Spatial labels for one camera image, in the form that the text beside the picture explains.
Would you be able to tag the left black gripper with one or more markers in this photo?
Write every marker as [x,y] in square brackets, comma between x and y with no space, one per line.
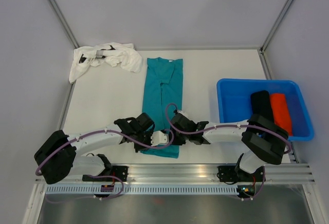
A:
[138,148]

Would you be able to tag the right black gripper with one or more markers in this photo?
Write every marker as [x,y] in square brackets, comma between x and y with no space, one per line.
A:
[177,142]

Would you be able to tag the teal t-shirt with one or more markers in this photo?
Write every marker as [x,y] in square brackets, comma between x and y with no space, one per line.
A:
[163,85]

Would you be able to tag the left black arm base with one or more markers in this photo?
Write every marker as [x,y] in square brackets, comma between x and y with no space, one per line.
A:
[115,174]

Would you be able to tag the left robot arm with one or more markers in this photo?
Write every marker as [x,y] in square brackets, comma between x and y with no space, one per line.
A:
[64,155]

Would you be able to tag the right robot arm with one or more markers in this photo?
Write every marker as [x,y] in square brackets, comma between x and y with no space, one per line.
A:
[267,143]

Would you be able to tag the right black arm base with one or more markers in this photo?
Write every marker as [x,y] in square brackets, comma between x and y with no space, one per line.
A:
[231,174]

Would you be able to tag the blue plastic bin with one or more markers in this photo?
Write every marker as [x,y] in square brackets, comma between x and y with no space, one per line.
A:
[234,103]

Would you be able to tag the white t-shirt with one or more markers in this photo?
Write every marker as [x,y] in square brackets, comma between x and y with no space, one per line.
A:
[113,54]

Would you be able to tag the rolled black t-shirt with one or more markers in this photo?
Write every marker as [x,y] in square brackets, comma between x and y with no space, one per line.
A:
[261,105]

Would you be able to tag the rolled orange t-shirt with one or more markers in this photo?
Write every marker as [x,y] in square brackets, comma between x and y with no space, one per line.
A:
[281,113]

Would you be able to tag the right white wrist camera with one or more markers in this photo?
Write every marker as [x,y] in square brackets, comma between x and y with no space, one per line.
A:
[182,113]

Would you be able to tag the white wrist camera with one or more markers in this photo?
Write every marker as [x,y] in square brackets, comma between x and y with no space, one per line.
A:
[159,138]
[182,113]

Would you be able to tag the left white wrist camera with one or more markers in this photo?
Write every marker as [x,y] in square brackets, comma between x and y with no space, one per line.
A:
[159,138]

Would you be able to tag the aluminium mounting rail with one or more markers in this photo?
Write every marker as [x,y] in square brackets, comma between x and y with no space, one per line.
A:
[287,173]

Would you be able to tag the white slotted cable duct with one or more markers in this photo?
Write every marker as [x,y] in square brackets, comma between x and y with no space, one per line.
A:
[136,189]

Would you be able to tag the left aluminium frame post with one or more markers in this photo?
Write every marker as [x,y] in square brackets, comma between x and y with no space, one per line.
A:
[63,22]

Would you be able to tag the aluminium frame post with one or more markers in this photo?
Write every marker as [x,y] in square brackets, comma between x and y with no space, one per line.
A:
[282,14]
[63,22]

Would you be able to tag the right aluminium frame post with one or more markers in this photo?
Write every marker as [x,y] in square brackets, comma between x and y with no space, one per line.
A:
[282,14]

